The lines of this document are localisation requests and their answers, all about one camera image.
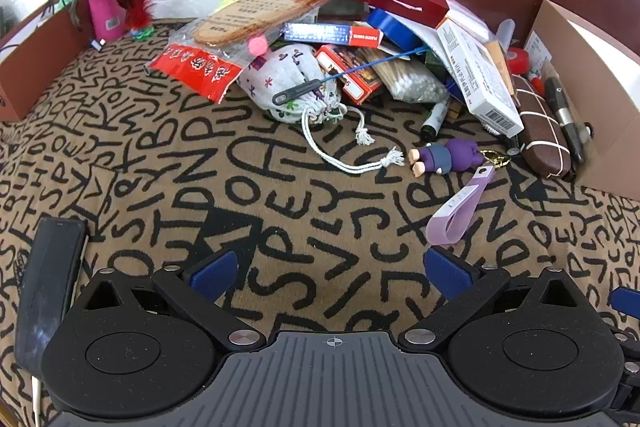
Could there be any letter-printed brown blanket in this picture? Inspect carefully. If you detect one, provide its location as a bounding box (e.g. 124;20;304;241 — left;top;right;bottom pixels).
0;19;640;427

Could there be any blue and red card box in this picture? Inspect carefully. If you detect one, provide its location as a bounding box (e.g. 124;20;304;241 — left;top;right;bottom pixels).
282;23;385;48

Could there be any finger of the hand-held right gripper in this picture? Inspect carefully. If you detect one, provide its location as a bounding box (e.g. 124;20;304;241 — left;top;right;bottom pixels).
609;286;640;413

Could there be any blue cord with black handle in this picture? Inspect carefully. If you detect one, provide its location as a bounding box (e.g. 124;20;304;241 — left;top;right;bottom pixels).
272;47;426;105

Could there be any long white carton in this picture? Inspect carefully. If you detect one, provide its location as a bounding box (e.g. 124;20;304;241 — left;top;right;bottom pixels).
436;18;524;138

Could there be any clear plastic tube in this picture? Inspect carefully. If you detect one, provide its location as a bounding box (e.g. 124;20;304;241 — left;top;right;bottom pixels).
497;19;521;52

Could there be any printed white drawstring pouch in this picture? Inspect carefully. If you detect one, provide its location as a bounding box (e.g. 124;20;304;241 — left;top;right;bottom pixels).
237;43;406;172

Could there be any black smartphone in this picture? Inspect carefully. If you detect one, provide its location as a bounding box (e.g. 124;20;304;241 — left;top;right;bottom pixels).
14;217;90;375

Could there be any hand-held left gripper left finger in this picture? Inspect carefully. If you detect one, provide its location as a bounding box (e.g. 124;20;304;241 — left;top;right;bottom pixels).
80;251;268;353

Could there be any purple figurine keychain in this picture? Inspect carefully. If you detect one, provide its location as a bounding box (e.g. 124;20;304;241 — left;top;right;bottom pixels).
407;138;513;249

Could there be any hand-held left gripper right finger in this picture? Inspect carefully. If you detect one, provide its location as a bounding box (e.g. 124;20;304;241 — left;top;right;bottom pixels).
397;246;583;353

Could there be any bag of cotton swabs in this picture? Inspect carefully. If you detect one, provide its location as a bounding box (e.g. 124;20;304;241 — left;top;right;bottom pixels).
357;47;449;104

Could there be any red playing card box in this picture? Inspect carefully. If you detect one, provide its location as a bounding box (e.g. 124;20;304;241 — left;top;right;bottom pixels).
314;44;388;104

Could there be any black marker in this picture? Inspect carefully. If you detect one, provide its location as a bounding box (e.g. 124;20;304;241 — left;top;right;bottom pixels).
419;101;448;142

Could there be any white paper box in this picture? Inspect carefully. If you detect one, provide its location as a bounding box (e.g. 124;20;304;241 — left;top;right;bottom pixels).
447;0;493;42

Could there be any tan cardboard container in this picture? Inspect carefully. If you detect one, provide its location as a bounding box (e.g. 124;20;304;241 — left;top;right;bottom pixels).
522;0;640;202

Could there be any red tape roll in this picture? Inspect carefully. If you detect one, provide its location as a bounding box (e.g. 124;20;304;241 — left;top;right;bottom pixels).
505;48;531;75

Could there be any blue tape roll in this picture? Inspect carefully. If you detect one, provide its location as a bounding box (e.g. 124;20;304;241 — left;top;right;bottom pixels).
366;8;426;52

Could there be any brown cardboard box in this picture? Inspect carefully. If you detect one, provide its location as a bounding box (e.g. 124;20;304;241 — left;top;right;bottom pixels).
0;4;96;122

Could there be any black pen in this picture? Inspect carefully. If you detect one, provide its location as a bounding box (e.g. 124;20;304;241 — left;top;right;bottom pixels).
544;77;586;165

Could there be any dark green box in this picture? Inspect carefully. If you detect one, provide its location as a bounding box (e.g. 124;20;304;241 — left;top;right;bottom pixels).
317;0;371;22

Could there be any brown pencil case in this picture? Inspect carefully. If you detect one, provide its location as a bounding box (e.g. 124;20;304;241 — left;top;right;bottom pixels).
510;74;572;180

